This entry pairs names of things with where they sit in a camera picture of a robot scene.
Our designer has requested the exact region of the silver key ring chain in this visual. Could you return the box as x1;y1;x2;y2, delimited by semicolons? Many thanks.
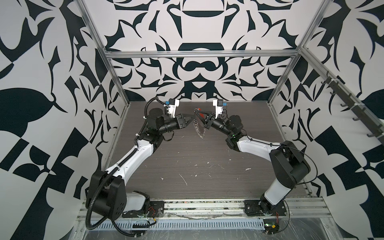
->
191;107;208;139

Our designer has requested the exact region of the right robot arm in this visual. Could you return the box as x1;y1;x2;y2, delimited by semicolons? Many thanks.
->
195;109;311;216

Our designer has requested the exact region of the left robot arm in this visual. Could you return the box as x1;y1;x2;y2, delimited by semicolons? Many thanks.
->
86;108;194;230

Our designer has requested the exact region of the right small circuit board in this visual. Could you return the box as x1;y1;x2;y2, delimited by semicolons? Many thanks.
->
264;220;280;235

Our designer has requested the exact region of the grey hook rack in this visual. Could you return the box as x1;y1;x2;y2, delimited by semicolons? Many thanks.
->
320;71;384;145

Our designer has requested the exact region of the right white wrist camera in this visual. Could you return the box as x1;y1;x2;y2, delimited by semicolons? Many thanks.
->
213;99;227;118

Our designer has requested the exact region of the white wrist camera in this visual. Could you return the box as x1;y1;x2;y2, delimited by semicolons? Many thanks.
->
213;99;227;118
165;99;180;118

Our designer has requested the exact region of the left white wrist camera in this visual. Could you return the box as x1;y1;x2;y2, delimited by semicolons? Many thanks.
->
165;99;180;118

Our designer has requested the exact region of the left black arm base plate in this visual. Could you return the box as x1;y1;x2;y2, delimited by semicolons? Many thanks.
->
122;201;165;218

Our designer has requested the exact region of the white slotted cable duct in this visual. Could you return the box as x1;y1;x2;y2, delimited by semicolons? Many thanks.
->
83;218;266;232

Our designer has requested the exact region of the aluminium frame back bar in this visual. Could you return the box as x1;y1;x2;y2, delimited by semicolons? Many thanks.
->
105;50;298;59

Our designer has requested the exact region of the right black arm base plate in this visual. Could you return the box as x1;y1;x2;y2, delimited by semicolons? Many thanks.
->
244;200;287;217

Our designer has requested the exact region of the left black corrugated cable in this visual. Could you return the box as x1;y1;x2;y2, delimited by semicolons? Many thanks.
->
84;172;116;231

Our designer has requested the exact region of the aluminium front rail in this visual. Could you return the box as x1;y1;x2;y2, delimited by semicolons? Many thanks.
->
76;196;332;223

